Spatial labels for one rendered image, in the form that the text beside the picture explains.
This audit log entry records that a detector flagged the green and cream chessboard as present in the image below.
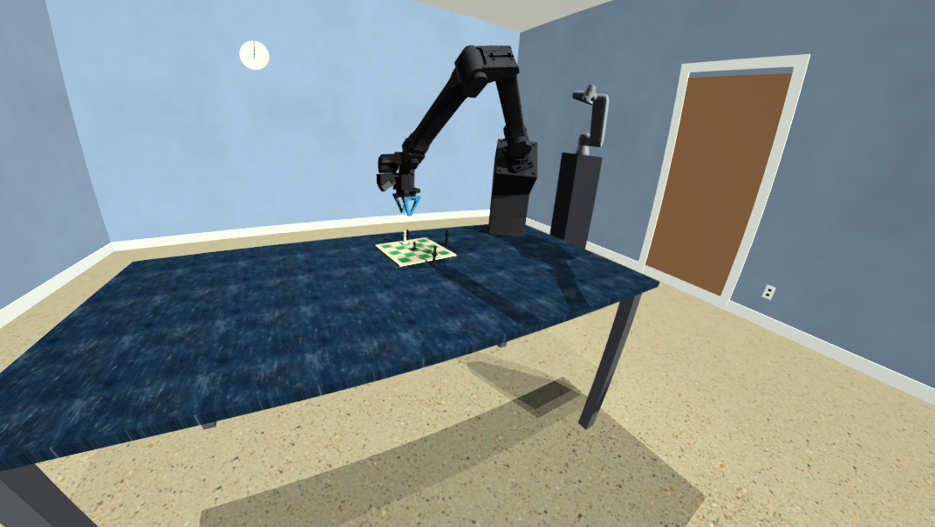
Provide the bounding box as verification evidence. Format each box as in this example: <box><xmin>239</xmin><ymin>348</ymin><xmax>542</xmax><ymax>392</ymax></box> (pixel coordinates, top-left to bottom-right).
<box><xmin>375</xmin><ymin>237</ymin><xmax>456</xmax><ymax>267</ymax></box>

